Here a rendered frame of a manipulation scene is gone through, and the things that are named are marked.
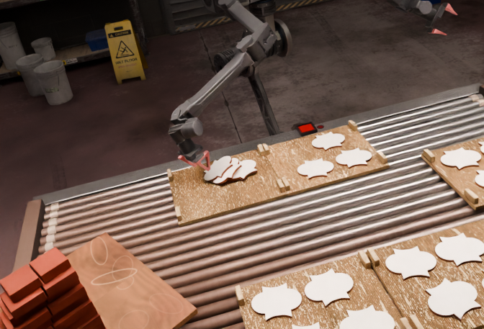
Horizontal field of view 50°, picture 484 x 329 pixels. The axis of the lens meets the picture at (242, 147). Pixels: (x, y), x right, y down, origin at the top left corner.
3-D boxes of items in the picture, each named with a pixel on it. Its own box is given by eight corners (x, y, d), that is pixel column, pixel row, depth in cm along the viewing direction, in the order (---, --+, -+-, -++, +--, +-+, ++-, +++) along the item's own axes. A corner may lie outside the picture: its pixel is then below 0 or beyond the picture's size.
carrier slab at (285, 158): (261, 150, 222) (261, 147, 221) (351, 126, 227) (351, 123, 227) (287, 196, 193) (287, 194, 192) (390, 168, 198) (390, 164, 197)
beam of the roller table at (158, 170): (37, 207, 224) (32, 196, 221) (477, 93, 247) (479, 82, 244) (35, 219, 217) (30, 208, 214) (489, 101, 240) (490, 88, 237)
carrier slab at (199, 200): (168, 176, 217) (167, 173, 216) (261, 150, 222) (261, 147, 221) (179, 227, 188) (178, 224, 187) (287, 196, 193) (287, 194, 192)
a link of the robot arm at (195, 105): (261, 52, 204) (247, 32, 198) (269, 56, 200) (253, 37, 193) (183, 127, 205) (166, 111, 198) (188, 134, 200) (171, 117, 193)
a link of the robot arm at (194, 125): (187, 122, 204) (173, 109, 199) (210, 116, 198) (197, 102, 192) (180, 147, 197) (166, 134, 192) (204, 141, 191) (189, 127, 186)
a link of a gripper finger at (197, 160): (208, 162, 205) (196, 144, 201) (218, 165, 199) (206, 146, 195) (196, 173, 202) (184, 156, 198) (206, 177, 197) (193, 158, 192)
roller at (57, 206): (49, 212, 216) (45, 203, 214) (477, 101, 238) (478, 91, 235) (48, 219, 212) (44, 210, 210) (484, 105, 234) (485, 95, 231)
